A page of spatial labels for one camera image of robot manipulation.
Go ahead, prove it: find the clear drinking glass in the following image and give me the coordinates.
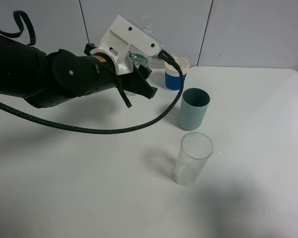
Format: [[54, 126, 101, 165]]
[[174, 132, 214, 185]]

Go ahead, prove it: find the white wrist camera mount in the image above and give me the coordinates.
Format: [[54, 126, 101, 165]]
[[90, 15, 165, 75]]

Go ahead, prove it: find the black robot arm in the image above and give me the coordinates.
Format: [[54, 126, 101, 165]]
[[0, 31, 157, 108]]

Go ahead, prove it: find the clear bottle with green label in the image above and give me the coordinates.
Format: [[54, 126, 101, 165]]
[[128, 20, 166, 68]]

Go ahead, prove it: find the white cup with blue sleeve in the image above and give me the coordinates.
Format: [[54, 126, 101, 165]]
[[164, 56, 190, 91]]

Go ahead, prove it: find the teal green plastic cup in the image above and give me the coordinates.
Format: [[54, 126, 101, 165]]
[[179, 88, 211, 130]]

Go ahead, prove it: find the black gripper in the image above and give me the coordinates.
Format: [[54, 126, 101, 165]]
[[46, 49, 157, 108]]

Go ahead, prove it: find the black braided camera cable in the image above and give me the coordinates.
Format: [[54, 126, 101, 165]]
[[0, 9, 187, 134]]

